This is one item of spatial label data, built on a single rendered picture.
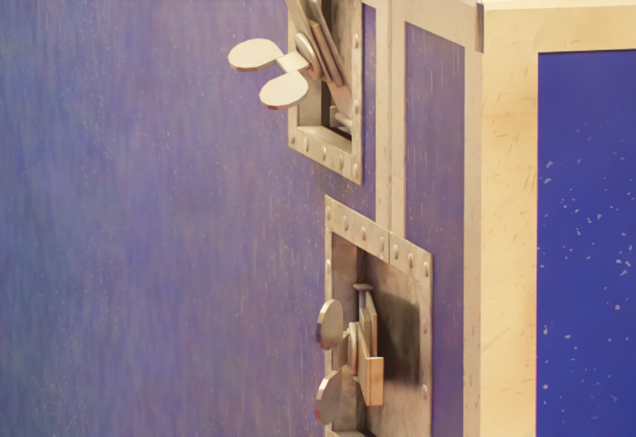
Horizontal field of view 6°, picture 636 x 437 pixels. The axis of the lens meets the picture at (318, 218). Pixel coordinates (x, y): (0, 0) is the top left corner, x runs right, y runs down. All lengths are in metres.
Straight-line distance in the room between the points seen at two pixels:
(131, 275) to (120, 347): 0.05
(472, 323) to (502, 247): 0.04
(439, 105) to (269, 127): 0.29
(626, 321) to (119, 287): 0.67
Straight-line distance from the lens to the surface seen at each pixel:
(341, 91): 2.68
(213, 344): 2.91
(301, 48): 2.67
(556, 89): 2.45
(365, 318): 2.63
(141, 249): 3.05
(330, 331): 2.62
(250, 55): 2.68
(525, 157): 2.45
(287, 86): 2.66
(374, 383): 2.57
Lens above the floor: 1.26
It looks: 9 degrees down
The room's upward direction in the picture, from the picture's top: straight up
